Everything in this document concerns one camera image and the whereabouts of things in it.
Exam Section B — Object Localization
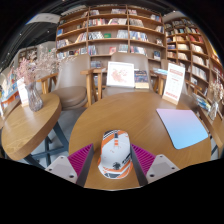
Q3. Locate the light blue book stack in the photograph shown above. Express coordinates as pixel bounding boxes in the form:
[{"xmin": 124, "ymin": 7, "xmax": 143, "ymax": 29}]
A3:
[{"xmin": 153, "ymin": 67, "xmax": 169, "ymax": 76}]

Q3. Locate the beige padded wooden armchair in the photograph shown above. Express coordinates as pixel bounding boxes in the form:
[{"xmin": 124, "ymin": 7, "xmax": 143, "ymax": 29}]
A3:
[
  {"xmin": 149, "ymin": 58, "xmax": 203, "ymax": 109},
  {"xmin": 101, "ymin": 52, "xmax": 158, "ymax": 98},
  {"xmin": 36, "ymin": 54, "xmax": 106, "ymax": 111}
]

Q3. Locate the dark cover book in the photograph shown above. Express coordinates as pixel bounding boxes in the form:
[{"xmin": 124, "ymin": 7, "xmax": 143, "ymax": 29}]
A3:
[{"xmin": 133, "ymin": 69, "xmax": 150, "ymax": 90}]

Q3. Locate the round wooden side table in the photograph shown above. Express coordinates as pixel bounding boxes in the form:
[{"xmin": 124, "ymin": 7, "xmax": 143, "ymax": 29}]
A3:
[{"xmin": 0, "ymin": 92, "xmax": 69, "ymax": 164}]

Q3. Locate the white sign in wooden base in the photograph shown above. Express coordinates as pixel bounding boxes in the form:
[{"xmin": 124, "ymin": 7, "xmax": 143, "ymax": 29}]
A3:
[{"xmin": 162, "ymin": 62, "xmax": 186, "ymax": 106}]

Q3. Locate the small white table sign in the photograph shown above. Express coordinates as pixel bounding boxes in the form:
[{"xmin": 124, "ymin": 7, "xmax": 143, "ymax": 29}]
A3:
[{"xmin": 16, "ymin": 77, "xmax": 30, "ymax": 108}]

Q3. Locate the white framed art print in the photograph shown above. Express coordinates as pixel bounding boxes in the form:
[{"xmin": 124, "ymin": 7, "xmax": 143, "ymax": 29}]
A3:
[{"xmin": 105, "ymin": 61, "xmax": 136, "ymax": 89}]

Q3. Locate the stack of colourful books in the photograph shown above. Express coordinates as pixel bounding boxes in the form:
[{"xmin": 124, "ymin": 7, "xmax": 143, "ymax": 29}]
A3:
[{"xmin": 196, "ymin": 93, "xmax": 213, "ymax": 112}]

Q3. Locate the wide wooden bookshelf unit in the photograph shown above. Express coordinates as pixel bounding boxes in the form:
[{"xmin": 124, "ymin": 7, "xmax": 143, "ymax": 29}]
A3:
[{"xmin": 54, "ymin": 4, "xmax": 167, "ymax": 68}]

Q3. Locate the small distant bookshelf unit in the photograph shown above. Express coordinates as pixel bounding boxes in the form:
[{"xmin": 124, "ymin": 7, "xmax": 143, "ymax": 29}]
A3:
[{"xmin": 16, "ymin": 46, "xmax": 38, "ymax": 68}]

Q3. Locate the glass vase with pink flowers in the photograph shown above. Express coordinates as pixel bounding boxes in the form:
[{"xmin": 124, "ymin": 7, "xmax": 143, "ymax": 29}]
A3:
[{"xmin": 14, "ymin": 46, "xmax": 76, "ymax": 113}]

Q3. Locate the pink and blue mouse pad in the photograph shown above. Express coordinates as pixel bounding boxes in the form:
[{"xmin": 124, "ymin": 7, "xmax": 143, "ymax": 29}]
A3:
[{"xmin": 155, "ymin": 107, "xmax": 210, "ymax": 150}]

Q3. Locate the white and orange computer mouse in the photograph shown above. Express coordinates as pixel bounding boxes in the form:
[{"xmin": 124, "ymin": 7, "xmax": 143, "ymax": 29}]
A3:
[{"xmin": 97, "ymin": 129, "xmax": 134, "ymax": 180}]

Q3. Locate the white ceiling panel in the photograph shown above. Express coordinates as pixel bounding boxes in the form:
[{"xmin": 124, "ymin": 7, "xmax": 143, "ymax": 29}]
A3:
[{"xmin": 26, "ymin": 12, "xmax": 61, "ymax": 25}]

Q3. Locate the glass vase with dried flowers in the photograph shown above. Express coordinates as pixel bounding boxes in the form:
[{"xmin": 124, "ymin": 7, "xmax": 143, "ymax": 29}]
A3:
[{"xmin": 208, "ymin": 71, "xmax": 224, "ymax": 122}]

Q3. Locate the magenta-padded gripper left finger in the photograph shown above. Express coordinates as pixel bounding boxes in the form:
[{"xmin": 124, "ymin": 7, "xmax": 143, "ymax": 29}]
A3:
[{"xmin": 44, "ymin": 143, "xmax": 95, "ymax": 188}]

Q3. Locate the wooden table with dark legs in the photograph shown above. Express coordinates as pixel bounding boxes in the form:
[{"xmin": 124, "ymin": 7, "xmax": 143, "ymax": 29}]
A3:
[{"xmin": 198, "ymin": 106, "xmax": 224, "ymax": 158}]

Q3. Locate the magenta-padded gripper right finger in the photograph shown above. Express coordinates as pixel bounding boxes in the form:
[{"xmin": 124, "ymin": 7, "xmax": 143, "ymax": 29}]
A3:
[{"xmin": 129, "ymin": 143, "xmax": 181, "ymax": 187}]

